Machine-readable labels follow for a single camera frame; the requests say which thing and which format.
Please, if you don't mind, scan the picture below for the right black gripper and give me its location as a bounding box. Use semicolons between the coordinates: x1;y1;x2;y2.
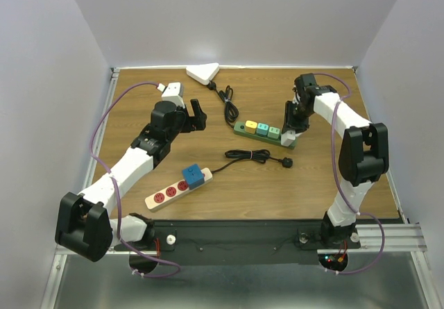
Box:
281;100;312;135

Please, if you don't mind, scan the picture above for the green power strip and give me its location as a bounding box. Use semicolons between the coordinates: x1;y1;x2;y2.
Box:
233;120;296;149

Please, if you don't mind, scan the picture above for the blue socket adapter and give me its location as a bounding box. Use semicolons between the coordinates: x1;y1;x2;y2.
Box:
182;164;205;190

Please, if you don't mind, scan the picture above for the white red power strip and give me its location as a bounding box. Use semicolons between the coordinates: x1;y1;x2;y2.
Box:
145;168;213;212

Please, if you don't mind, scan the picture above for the white square charger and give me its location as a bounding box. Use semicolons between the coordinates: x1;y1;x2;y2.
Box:
280;130;296;147

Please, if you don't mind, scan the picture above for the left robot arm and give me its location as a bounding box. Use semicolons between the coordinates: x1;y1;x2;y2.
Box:
55;99;207;262

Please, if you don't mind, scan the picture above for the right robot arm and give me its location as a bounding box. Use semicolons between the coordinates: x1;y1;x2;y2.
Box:
280;74;389;247

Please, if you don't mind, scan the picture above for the green plug adapter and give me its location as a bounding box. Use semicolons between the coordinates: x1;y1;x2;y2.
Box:
267;126;280;140

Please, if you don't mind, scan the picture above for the teal plug adapter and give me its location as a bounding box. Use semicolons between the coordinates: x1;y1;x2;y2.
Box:
256;123;269;136

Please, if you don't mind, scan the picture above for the yellow plug adapter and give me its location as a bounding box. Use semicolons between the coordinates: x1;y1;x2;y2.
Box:
244;120;258;135

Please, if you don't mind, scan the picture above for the white triangular adapter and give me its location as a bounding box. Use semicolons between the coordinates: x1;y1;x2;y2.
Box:
185;62;220;85

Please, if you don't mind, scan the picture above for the black cord of white strip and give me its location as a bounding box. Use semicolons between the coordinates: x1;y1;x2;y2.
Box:
210;149;294;176

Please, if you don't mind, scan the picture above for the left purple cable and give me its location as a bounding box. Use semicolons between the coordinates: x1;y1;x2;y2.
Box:
89;82;181;278

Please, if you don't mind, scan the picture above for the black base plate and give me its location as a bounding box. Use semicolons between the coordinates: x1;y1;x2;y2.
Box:
128;219;361;268

